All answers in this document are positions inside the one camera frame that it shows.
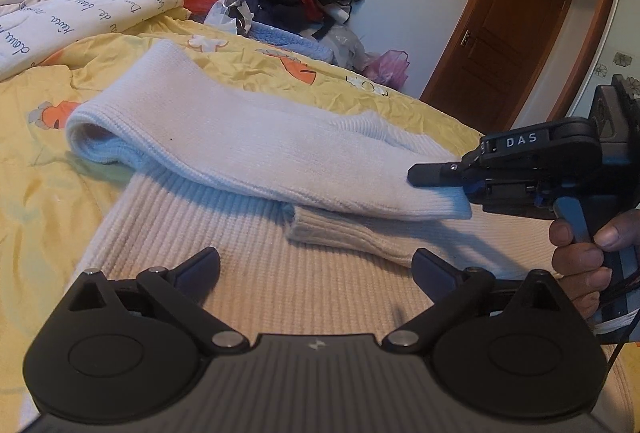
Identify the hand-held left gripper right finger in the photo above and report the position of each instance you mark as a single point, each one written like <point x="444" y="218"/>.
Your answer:
<point x="431" y="271"/>

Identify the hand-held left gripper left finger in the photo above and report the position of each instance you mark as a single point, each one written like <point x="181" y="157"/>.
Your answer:
<point x="200" y="267"/>

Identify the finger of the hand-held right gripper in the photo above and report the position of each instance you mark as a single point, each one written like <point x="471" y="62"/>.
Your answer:
<point x="435" y="174"/>

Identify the white knit sweater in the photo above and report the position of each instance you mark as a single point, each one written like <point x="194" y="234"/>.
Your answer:
<point x="225" y="133"/>

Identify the person's right hand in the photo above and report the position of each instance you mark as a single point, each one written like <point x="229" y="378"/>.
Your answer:
<point x="580" y="263"/>

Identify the pink plastic bag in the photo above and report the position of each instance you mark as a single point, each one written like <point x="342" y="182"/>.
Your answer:
<point x="387" y="68"/>

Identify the brown wooden door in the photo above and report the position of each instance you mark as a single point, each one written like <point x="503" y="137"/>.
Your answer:
<point x="500" y="23"/>

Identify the clear plastic bag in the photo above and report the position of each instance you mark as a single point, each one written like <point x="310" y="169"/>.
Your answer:
<point x="345" y="45"/>

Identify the yellow carrot print bedspread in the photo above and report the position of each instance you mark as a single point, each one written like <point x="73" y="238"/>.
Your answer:
<point x="60" y="193"/>

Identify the light blue knitted cloth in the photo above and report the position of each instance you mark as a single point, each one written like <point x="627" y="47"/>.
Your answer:
<point x="290" y="40"/>

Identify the white plastic bag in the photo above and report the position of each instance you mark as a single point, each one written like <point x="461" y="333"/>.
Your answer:
<point x="230" y="13"/>

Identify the white script print blanket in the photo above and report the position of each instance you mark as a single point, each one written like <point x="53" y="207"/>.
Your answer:
<point x="50" y="13"/>

